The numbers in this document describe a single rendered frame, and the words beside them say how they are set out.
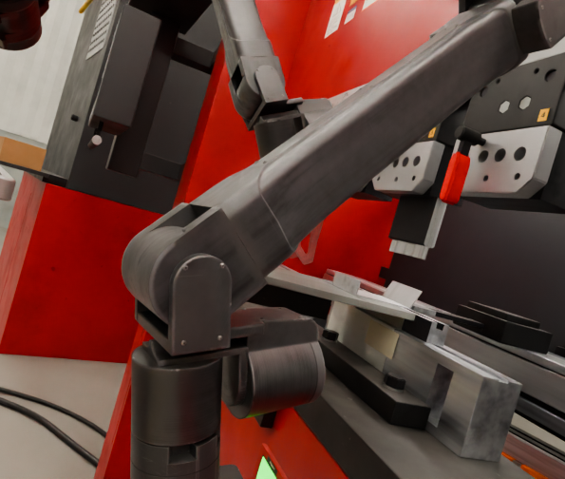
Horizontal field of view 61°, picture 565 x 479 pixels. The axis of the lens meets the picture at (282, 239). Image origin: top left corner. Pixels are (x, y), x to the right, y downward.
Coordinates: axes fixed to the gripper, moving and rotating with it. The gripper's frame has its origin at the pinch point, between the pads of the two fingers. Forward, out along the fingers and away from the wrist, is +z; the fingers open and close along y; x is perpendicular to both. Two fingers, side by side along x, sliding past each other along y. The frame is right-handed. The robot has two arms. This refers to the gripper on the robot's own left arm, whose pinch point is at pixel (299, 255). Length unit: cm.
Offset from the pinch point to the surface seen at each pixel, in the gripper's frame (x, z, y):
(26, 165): 64, -32, 215
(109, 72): 16, -48, 98
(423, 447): -1.9, 19.2, -23.1
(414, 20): -35, -33, 13
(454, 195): -16.0, -5.9, -15.7
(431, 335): -12.3, 13.0, -11.9
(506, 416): -12.2, 18.8, -24.5
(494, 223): -70, 16, 38
